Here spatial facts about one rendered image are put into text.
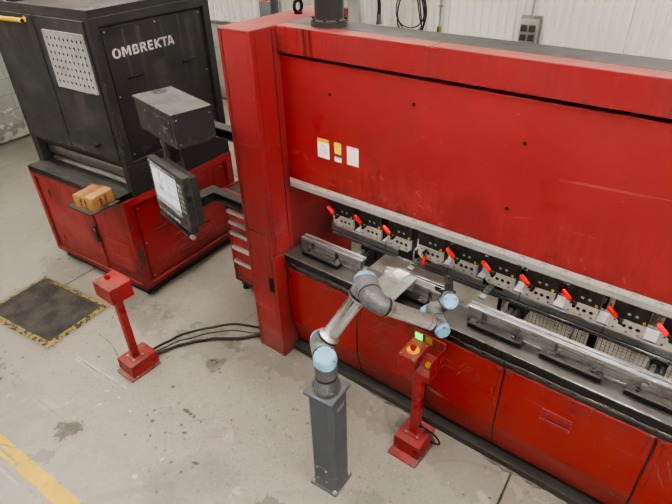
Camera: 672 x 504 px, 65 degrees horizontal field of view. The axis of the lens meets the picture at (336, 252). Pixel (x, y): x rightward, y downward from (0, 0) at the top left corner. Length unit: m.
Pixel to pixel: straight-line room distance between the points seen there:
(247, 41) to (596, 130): 1.74
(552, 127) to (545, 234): 0.50
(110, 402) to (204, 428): 0.74
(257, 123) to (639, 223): 1.97
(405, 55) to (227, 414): 2.51
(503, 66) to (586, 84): 0.34
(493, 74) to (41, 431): 3.46
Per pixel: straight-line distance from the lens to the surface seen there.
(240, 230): 4.32
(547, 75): 2.35
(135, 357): 4.17
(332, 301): 3.49
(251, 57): 3.00
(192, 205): 3.13
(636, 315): 2.68
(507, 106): 2.45
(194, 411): 3.85
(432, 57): 2.54
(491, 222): 2.68
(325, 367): 2.61
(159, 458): 3.68
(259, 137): 3.13
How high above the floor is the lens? 2.84
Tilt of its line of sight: 33 degrees down
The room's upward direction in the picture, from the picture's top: 2 degrees counter-clockwise
